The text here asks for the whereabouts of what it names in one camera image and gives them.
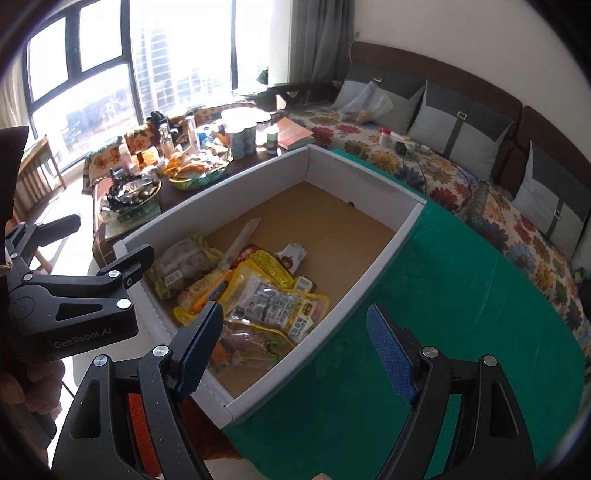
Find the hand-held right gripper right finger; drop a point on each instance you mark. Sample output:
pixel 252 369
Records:
pixel 390 355

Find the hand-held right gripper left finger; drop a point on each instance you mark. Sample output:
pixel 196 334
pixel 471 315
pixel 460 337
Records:
pixel 203 350

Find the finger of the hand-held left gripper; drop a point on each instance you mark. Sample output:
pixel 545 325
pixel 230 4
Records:
pixel 32 235
pixel 115 272

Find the yellow snack packet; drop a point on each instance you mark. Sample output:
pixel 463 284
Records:
pixel 189 314

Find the green-edged clear meat packet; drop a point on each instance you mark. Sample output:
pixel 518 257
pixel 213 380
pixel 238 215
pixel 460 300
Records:
pixel 251 346

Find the large clear gold snack bag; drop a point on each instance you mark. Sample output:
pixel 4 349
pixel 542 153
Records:
pixel 184 265

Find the yellow-edged sausage packet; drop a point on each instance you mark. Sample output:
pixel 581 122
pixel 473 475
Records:
pixel 272 304

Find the white cardboard box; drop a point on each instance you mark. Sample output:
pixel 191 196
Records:
pixel 360 258

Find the small red snack packet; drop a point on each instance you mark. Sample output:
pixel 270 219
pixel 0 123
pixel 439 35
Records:
pixel 245 254

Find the gold printed snack packet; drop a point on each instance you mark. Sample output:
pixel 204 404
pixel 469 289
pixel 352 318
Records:
pixel 272 267

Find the long clear tube packet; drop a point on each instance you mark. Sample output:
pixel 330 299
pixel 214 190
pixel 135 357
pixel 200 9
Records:
pixel 240 242

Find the small white brown snack packet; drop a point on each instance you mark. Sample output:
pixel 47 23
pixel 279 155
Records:
pixel 292 256

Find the person's left hand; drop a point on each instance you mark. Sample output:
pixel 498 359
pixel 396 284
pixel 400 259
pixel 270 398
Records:
pixel 32 385

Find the cluttered wooden side table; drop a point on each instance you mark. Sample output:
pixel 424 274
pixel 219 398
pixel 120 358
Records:
pixel 138 221

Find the light wooden chair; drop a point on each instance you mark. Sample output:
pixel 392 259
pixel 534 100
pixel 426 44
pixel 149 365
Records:
pixel 41 175

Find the green blanket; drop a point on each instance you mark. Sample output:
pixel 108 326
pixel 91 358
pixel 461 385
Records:
pixel 461 332

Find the dark round bowl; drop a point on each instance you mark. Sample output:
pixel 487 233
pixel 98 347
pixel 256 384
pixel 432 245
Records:
pixel 134 194

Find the green snack tray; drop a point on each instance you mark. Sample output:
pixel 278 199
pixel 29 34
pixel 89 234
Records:
pixel 196 173

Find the floral bedsheet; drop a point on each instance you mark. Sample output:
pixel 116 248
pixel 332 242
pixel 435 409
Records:
pixel 517 230

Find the group of drink cans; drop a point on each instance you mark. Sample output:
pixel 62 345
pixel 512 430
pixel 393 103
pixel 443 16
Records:
pixel 244 141

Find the black charger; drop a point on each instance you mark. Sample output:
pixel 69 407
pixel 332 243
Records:
pixel 400 148

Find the grey pillow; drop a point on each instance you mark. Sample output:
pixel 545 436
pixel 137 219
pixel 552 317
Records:
pixel 545 203
pixel 401 104
pixel 461 134

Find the red-capped white bottle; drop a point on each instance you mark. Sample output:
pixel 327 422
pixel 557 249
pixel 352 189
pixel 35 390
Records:
pixel 386 137

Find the orange book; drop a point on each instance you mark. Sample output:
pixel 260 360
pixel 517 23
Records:
pixel 295 134

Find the clear plastic bag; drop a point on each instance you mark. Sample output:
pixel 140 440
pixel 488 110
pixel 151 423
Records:
pixel 367 104

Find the brown padded headboard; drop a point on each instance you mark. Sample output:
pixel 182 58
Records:
pixel 531 120

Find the grey curtain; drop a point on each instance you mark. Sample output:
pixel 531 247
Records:
pixel 323 37

